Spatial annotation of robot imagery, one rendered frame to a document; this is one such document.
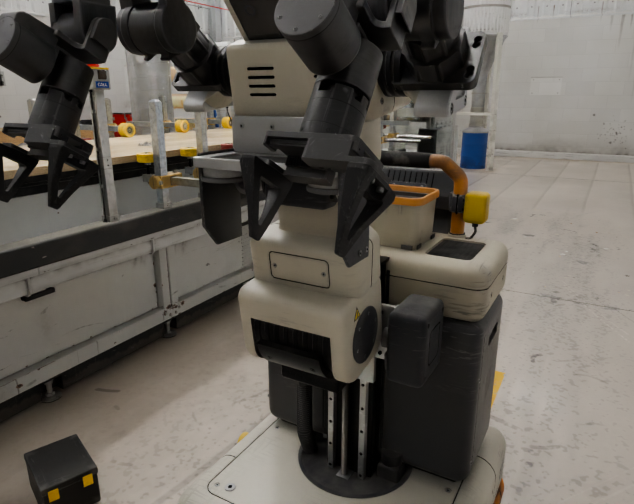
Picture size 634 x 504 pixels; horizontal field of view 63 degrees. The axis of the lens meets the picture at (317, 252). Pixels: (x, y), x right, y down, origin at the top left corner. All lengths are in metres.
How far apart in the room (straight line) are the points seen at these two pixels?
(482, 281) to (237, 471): 0.72
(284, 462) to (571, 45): 9.86
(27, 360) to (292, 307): 1.49
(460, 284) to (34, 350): 1.64
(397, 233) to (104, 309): 1.53
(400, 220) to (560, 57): 9.63
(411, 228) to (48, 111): 0.71
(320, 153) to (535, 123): 10.26
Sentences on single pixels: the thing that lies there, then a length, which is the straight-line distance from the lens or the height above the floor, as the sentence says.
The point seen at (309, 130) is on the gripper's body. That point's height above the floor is 1.10.
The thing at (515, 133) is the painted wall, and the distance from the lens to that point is 10.74.
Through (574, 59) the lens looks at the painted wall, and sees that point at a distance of 10.64.
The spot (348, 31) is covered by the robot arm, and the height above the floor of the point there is 1.19.
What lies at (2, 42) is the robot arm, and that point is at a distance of 0.77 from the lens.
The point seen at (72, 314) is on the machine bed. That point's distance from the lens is 2.28.
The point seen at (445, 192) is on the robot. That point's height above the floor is 0.90.
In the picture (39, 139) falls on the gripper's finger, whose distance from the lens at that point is 0.75.
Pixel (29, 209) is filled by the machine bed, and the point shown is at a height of 0.75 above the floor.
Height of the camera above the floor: 1.13
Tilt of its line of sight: 17 degrees down
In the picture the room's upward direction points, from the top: straight up
